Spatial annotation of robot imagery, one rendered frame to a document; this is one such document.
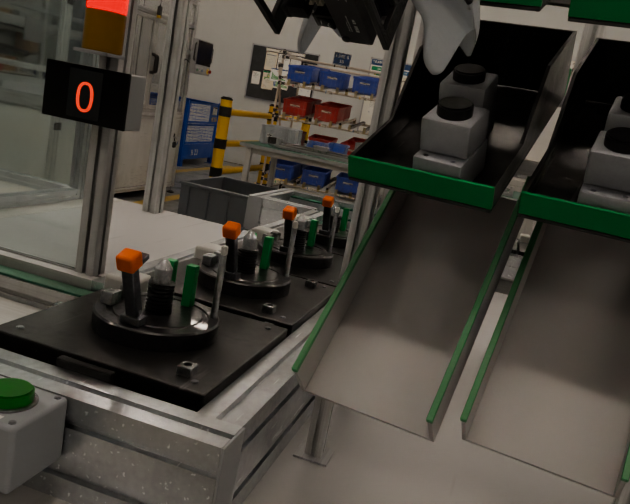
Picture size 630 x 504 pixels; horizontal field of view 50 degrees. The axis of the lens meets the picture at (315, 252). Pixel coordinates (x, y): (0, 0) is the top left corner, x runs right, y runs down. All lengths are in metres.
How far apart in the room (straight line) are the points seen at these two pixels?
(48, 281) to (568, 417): 0.68
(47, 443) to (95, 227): 0.41
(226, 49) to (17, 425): 11.68
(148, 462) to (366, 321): 0.24
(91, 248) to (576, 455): 0.67
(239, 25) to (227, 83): 0.98
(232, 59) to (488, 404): 11.60
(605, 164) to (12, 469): 0.53
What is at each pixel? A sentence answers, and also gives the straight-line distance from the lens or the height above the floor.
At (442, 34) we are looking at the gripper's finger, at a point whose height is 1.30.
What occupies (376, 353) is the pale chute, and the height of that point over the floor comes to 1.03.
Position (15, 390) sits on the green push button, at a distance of 0.63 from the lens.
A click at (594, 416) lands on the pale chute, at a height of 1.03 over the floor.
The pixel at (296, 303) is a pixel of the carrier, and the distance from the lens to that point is 0.97.
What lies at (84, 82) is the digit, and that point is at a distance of 0.92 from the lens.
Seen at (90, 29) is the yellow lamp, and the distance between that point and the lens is 0.92.
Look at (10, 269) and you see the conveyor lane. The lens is 1.04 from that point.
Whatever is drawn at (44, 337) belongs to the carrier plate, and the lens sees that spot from 0.74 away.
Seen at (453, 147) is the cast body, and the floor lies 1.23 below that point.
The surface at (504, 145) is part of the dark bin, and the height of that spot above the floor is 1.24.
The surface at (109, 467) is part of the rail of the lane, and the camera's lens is 0.65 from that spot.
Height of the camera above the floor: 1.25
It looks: 12 degrees down
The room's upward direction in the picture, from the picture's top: 11 degrees clockwise
